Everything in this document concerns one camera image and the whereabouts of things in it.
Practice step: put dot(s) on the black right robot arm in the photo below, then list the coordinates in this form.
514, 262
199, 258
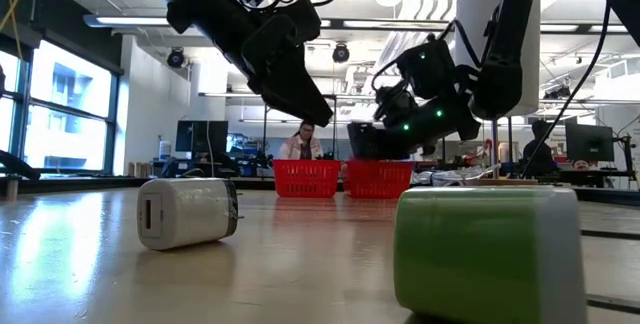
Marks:
500, 79

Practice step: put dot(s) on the large window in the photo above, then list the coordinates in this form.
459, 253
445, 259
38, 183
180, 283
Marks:
70, 79

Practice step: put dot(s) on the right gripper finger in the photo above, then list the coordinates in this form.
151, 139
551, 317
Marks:
365, 141

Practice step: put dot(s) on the ceiling light strip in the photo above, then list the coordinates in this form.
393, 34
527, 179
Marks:
560, 28
130, 20

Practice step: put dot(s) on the white shade table lamp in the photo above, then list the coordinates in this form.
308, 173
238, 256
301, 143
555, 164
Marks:
532, 64

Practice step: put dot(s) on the black computer monitor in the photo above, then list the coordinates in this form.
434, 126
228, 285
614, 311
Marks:
200, 136
590, 142

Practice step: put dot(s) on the white plug charger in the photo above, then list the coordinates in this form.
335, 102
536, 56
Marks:
185, 214

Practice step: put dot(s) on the person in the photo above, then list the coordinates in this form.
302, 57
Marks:
539, 154
301, 146

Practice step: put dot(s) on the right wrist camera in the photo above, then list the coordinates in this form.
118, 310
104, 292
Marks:
392, 104

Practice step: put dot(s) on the white bottle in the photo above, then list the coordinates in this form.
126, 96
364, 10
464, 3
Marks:
165, 151

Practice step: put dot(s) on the green plug charger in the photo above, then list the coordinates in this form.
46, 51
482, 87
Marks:
475, 259

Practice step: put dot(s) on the red plastic mesh basket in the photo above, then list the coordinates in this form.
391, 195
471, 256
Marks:
306, 179
380, 181

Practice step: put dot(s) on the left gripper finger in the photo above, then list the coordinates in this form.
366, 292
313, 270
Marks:
295, 89

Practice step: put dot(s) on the black round ceiling fixture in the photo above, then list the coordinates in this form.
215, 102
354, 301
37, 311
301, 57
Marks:
341, 53
175, 58

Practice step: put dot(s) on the brown cardboard tubes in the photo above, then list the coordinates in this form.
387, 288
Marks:
138, 170

